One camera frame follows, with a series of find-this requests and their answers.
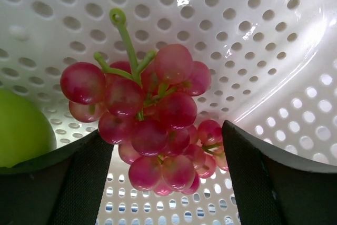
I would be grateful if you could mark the red grape bunch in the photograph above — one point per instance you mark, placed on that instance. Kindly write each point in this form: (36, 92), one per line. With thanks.
(146, 108)

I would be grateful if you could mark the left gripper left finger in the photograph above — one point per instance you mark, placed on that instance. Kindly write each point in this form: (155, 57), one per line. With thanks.
(64, 186)

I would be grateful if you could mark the green apple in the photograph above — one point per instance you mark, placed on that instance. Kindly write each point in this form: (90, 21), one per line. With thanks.
(25, 131)

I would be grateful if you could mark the white perforated plastic basket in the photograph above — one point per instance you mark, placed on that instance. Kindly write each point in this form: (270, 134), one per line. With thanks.
(273, 67)

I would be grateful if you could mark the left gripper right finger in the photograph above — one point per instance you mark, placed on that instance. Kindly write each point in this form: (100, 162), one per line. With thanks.
(274, 186)

